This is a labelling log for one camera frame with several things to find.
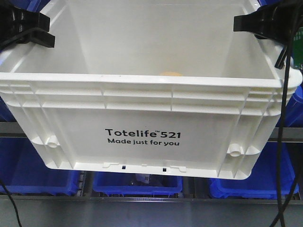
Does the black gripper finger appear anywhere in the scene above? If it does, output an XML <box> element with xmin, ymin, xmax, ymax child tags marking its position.
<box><xmin>0</xmin><ymin>28</ymin><xmax>55</xmax><ymax>50</ymax></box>
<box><xmin>0</xmin><ymin>0</ymin><xmax>50</xmax><ymax>38</ymax></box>
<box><xmin>233</xmin><ymin>2</ymin><xmax>290</xmax><ymax>44</ymax></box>

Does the black cable left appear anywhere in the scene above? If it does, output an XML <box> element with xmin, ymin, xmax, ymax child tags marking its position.
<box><xmin>0</xmin><ymin>178</ymin><xmax>22</xmax><ymax>227</ymax></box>

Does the cream tennis ball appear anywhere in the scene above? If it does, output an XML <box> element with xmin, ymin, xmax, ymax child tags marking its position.
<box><xmin>160</xmin><ymin>71</ymin><xmax>183</xmax><ymax>77</ymax></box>

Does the blue bin upper right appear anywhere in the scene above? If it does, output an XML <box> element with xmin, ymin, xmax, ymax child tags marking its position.
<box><xmin>285</xmin><ymin>86</ymin><xmax>303</xmax><ymax>127</ymax></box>

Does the green circuit board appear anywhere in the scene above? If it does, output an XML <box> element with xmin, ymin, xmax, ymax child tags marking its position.
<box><xmin>293</xmin><ymin>27</ymin><xmax>303</xmax><ymax>70</ymax></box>

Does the blue bin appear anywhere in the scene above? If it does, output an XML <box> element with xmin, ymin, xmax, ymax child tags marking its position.
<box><xmin>285</xmin><ymin>86</ymin><xmax>303</xmax><ymax>127</ymax></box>
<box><xmin>209</xmin><ymin>142</ymin><xmax>295</xmax><ymax>200</ymax></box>
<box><xmin>92</xmin><ymin>172</ymin><xmax>183</xmax><ymax>197</ymax></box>
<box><xmin>0</xmin><ymin>138</ymin><xmax>80</xmax><ymax>196</ymax></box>

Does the blue bin centre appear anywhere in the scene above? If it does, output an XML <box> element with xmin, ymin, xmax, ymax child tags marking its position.
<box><xmin>92</xmin><ymin>172</ymin><xmax>183</xmax><ymax>197</ymax></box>

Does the blue bin left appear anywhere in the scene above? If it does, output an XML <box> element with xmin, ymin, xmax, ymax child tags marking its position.
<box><xmin>0</xmin><ymin>138</ymin><xmax>80</xmax><ymax>196</ymax></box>

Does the white Totelife plastic crate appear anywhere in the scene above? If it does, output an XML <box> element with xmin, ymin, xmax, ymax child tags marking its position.
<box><xmin>0</xmin><ymin>0</ymin><xmax>303</xmax><ymax>181</ymax></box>

